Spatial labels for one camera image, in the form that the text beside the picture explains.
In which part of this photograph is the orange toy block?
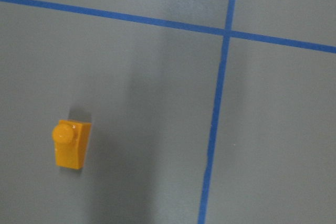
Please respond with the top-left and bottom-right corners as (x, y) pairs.
(52, 120), (92, 170)

